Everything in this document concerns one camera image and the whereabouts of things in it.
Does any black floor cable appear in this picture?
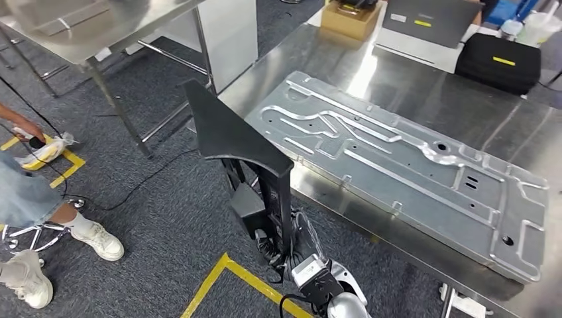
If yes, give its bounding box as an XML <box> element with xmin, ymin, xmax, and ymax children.
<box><xmin>61</xmin><ymin>149</ymin><xmax>199</xmax><ymax>213</ymax></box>

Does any chrome stool base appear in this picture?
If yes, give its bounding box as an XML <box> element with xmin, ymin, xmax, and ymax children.
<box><xmin>0</xmin><ymin>197</ymin><xmax>87</xmax><ymax>256</ymax></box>

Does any black controller cable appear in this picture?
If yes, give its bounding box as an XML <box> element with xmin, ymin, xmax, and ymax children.
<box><xmin>0</xmin><ymin>75</ymin><xmax>69</xmax><ymax>198</ymax></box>

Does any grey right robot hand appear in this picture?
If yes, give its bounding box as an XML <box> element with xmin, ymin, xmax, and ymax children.
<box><xmin>254</xmin><ymin>207</ymin><xmax>329</xmax><ymax>282</ymax></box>

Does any person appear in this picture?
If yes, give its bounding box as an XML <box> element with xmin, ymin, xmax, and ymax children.
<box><xmin>0</xmin><ymin>102</ymin><xmax>126</xmax><ymax>310</ymax></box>

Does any stamped sheet metal panel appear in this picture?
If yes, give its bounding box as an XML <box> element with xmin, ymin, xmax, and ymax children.
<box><xmin>244</xmin><ymin>70</ymin><xmax>551</xmax><ymax>286</ymax></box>

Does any cardboard box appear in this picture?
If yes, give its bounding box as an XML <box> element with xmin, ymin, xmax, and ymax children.
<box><xmin>319</xmin><ymin>0</ymin><xmax>389</xmax><ymax>43</ymax></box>

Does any black plastic plate part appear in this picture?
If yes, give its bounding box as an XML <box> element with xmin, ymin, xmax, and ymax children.
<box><xmin>182</xmin><ymin>78</ymin><xmax>296</xmax><ymax>266</ymax></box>

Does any black carry case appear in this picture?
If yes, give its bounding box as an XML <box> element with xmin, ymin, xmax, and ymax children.
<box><xmin>453</xmin><ymin>32</ymin><xmax>543</xmax><ymax>97</ymax></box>

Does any black device in box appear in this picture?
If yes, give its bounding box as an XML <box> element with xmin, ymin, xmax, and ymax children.
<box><xmin>337</xmin><ymin>0</ymin><xmax>379</xmax><ymax>13</ymax></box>

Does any plastic bag with yellow contents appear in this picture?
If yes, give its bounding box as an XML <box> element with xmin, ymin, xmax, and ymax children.
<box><xmin>14</xmin><ymin>131</ymin><xmax>79</xmax><ymax>172</ymax></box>

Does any stainless steel workbench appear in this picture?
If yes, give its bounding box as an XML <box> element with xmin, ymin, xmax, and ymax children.
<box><xmin>217</xmin><ymin>0</ymin><xmax>562</xmax><ymax>318</ymax></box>

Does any grey flat case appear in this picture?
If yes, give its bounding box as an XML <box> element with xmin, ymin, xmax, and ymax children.
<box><xmin>380</xmin><ymin>0</ymin><xmax>486</xmax><ymax>50</ymax></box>

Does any person's left hand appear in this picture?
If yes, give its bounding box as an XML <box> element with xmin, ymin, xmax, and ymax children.
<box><xmin>12</xmin><ymin>117</ymin><xmax>48</xmax><ymax>144</ymax></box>

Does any small clear plastic cup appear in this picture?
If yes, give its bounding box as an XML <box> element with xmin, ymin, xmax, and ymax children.
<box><xmin>499</xmin><ymin>18</ymin><xmax>525</xmax><ymax>42</ymax></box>

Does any blue object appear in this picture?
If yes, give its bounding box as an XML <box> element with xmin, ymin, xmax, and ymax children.
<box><xmin>484</xmin><ymin>0</ymin><xmax>541</xmax><ymax>28</ymax></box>

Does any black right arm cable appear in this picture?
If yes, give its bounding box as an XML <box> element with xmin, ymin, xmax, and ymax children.
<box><xmin>265</xmin><ymin>263</ymin><xmax>319</xmax><ymax>318</ymax></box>

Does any white table foot bracket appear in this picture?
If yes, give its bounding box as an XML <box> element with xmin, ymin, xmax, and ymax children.
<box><xmin>439</xmin><ymin>283</ymin><xmax>495</xmax><ymax>318</ymax></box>

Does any stainless steel table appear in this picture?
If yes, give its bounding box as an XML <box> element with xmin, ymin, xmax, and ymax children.
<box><xmin>0</xmin><ymin>0</ymin><xmax>221</xmax><ymax>160</ymax></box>

